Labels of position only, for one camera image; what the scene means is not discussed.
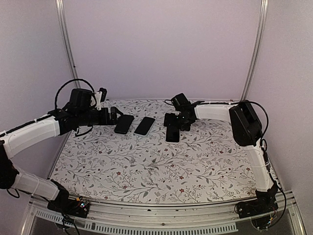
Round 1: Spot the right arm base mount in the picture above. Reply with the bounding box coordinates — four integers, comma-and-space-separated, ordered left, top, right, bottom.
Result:
234, 199, 278, 218

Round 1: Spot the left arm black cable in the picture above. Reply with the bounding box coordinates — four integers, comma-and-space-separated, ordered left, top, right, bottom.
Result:
54, 78, 96, 113

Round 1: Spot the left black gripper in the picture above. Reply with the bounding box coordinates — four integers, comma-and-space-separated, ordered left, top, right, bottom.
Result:
78, 106, 124, 126

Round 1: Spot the aluminium frame post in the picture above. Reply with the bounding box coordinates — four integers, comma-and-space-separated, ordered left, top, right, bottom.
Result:
55, 0, 78, 79
241, 0, 269, 100

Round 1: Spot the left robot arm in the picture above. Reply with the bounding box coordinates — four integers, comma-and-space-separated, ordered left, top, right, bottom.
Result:
0, 88, 123, 212

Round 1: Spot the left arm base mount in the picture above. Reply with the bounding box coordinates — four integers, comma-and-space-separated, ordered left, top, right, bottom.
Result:
47, 196, 90, 218

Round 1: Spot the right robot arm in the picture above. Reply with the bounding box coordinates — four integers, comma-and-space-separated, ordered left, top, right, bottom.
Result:
164, 93, 278, 213

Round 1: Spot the floral patterned table mat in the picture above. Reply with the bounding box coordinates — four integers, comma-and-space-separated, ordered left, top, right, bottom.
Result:
50, 100, 256, 204

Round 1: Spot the right aluminium frame post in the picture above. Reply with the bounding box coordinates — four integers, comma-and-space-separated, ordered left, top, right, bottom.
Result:
241, 0, 269, 100

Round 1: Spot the black phone middle white case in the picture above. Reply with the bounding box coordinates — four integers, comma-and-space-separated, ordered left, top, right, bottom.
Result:
134, 117, 156, 136

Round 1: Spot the front aluminium rail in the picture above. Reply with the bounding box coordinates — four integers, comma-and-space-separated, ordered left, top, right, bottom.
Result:
21, 191, 309, 235

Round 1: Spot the black phone left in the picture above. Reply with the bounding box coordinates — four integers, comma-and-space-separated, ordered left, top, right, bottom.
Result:
114, 115, 134, 134

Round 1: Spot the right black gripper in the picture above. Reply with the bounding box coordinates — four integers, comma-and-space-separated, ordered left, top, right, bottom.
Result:
163, 113, 190, 132

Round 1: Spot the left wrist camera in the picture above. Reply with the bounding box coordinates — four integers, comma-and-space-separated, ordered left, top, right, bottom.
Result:
94, 88, 107, 111

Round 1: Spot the left aluminium frame post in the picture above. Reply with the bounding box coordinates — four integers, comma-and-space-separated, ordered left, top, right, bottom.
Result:
55, 0, 78, 79

